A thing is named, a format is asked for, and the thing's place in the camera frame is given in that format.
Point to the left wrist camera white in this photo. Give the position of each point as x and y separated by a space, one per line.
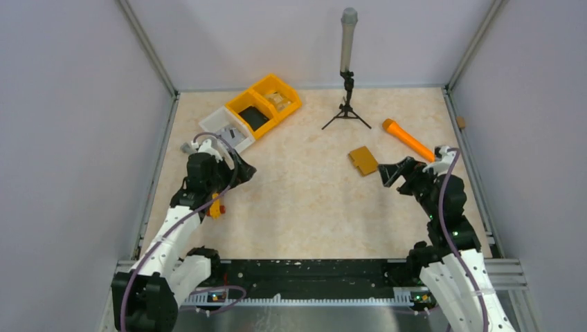
210 146

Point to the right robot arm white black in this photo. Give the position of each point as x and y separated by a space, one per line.
450 264

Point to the black item in bin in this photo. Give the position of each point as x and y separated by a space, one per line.
253 117

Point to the black tripod stand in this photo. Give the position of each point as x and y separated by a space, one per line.
346 111

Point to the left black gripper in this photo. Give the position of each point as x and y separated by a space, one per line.
244 173

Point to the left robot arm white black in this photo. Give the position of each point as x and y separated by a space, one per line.
149 295

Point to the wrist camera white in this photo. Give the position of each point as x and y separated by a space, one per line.
444 158
210 146

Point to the grey parts in white bin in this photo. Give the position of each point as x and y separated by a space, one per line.
232 135

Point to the orange toy microphone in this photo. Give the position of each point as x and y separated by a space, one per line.
394 129

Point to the yellow red toy block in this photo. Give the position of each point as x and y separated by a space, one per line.
217 209

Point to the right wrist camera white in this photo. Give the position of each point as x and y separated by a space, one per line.
444 158

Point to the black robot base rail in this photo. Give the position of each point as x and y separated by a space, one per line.
313 282

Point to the yellow double storage bin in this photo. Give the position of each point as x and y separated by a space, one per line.
254 96

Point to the grey microphone on stand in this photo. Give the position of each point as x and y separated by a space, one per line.
349 21

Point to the small wooden block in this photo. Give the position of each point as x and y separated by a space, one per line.
461 123

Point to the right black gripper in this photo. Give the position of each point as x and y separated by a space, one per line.
390 172

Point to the white storage bin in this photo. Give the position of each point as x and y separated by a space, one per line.
225 124

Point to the grey toy dumbbell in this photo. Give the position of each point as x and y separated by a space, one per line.
186 148

